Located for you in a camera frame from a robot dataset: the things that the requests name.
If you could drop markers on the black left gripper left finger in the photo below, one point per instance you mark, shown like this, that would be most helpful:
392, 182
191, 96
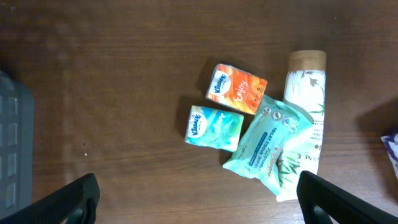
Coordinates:
74, 203

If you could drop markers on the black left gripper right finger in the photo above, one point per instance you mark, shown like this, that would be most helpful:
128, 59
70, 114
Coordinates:
323, 202

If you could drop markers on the red purple pad package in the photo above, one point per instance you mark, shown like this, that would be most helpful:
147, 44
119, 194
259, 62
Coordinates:
390, 142

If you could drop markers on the teal toilet wipes pack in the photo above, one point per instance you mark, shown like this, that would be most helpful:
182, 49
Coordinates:
274, 125

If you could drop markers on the white floral lotion tube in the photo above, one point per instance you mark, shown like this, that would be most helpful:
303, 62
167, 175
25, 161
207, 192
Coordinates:
304, 91

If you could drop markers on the teal Kleenex tissue pack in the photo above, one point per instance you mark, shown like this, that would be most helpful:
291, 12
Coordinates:
208, 127

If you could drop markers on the orange Kleenex tissue pack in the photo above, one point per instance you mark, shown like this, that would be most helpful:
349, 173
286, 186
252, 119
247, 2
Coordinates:
236, 89

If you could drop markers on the grey plastic basket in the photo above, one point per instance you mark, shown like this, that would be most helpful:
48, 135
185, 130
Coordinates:
17, 136

